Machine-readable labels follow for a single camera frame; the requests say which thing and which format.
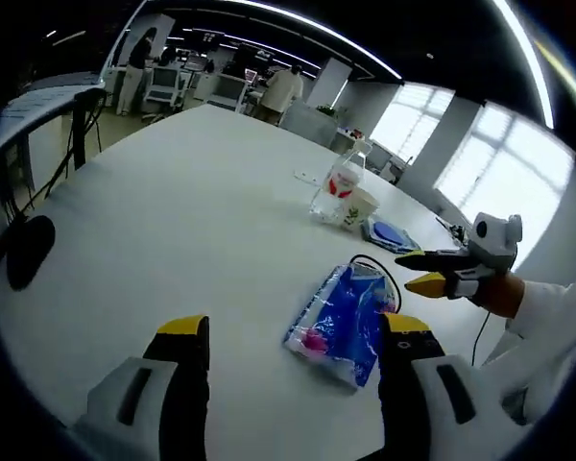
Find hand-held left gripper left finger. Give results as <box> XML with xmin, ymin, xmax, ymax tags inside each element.
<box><xmin>71</xmin><ymin>314</ymin><xmax>211</xmax><ymax>461</ymax></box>

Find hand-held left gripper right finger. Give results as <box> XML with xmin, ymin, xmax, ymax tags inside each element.
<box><xmin>378</xmin><ymin>311</ymin><xmax>534</xmax><ymax>461</ymax></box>

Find clear bag with blue disc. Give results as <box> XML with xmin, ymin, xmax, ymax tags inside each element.
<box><xmin>361</xmin><ymin>215</ymin><xmax>422</xmax><ymax>255</ymax></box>

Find printed paper cup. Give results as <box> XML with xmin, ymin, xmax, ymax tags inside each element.
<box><xmin>338</xmin><ymin>185</ymin><xmax>380</xmax><ymax>228</ymax></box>

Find blue pink plastic packet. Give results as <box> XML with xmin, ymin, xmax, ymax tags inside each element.
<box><xmin>282</xmin><ymin>262</ymin><xmax>399</xmax><ymax>388</ymax></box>

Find clear bottle with red label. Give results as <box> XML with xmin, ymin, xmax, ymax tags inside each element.
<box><xmin>309</xmin><ymin>148</ymin><xmax>369</xmax><ymax>225</ymax></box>

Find person's right hand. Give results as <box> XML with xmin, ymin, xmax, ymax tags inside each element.
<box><xmin>469</xmin><ymin>272</ymin><xmax>528</xmax><ymax>319</ymax></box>

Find cluster of small gadgets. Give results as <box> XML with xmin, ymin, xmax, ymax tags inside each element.
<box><xmin>435</xmin><ymin>215</ymin><xmax>472</xmax><ymax>242</ymax></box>

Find large office window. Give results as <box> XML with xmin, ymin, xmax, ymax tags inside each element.
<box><xmin>369</xmin><ymin>84</ymin><xmax>455</xmax><ymax>162</ymax></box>
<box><xmin>434</xmin><ymin>103</ymin><xmax>576</xmax><ymax>273</ymax></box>

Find white table socket panel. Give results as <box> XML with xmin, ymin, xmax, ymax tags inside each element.
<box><xmin>292</xmin><ymin>168</ymin><xmax>327</xmax><ymax>186</ymax></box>

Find white lab coat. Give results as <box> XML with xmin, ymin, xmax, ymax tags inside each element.
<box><xmin>479</xmin><ymin>258</ymin><xmax>576</xmax><ymax>428</ymax></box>

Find white table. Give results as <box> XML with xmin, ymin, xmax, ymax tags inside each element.
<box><xmin>0</xmin><ymin>103</ymin><xmax>510</xmax><ymax>461</ymax></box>

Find ceiling light strip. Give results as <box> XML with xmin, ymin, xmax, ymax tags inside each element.
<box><xmin>162</xmin><ymin>0</ymin><xmax>404</xmax><ymax>83</ymax></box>
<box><xmin>492</xmin><ymin>0</ymin><xmax>556</xmax><ymax>129</ymax></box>

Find green potted plant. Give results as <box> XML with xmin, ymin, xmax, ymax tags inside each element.
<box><xmin>316</xmin><ymin>104</ymin><xmax>349</xmax><ymax>121</ymax></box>

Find white cabinet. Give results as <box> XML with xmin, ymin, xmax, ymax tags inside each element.
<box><xmin>280</xmin><ymin>103</ymin><xmax>340</xmax><ymax>145</ymax></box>

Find black round pad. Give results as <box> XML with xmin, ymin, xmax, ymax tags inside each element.
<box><xmin>4</xmin><ymin>214</ymin><xmax>58</xmax><ymax>292</ymax></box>

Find white office chair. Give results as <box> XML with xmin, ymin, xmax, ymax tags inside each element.
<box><xmin>143</xmin><ymin>64</ymin><xmax>193</xmax><ymax>114</ymax></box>
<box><xmin>205</xmin><ymin>71</ymin><xmax>251</xmax><ymax>114</ymax></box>

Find white side desk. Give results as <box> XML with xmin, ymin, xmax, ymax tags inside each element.
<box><xmin>0</xmin><ymin>71</ymin><xmax>109</xmax><ymax>203</ymax></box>

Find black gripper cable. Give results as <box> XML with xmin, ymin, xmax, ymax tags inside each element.
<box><xmin>468</xmin><ymin>310</ymin><xmax>492</xmax><ymax>367</ymax></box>

